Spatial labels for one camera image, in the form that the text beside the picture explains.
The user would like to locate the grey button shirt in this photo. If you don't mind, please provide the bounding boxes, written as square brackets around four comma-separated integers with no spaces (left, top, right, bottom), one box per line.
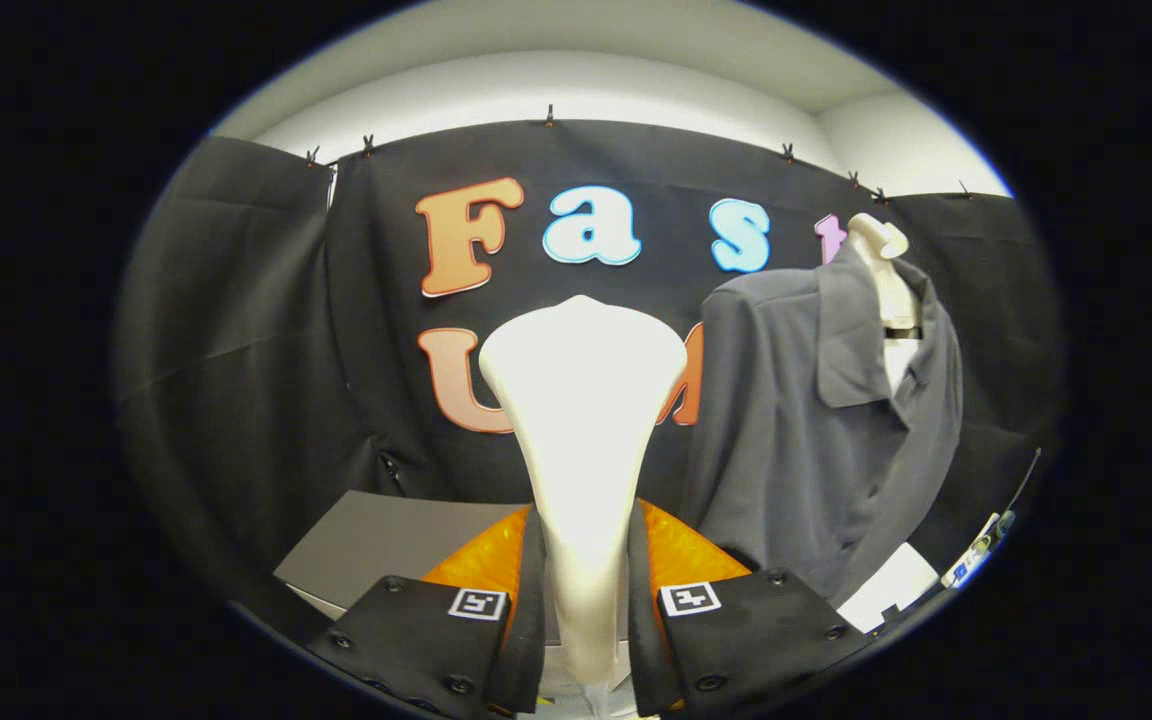
[681,245,965,606]

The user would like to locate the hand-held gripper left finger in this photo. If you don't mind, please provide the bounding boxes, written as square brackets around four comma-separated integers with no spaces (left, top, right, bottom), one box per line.
[304,503,549,719]

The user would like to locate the white mannequin torso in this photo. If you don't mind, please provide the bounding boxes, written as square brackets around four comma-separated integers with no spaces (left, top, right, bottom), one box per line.
[844,212,927,396]

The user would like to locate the row of black cloth clips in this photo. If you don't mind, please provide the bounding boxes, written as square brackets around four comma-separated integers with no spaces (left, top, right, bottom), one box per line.
[304,103,973,204]

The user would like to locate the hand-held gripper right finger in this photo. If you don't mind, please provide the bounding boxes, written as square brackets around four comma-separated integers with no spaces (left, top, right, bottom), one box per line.
[624,498,874,719]

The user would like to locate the black backdrop cloth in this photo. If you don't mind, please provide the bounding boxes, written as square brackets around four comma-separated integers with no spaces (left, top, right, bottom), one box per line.
[114,118,1067,651]

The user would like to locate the white garment steamer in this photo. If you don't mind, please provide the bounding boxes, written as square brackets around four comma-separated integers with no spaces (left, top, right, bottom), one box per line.
[478,294,689,701]

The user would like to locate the cluttered white desk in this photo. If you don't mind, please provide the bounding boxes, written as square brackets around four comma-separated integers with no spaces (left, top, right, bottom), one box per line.
[939,448,1044,591]

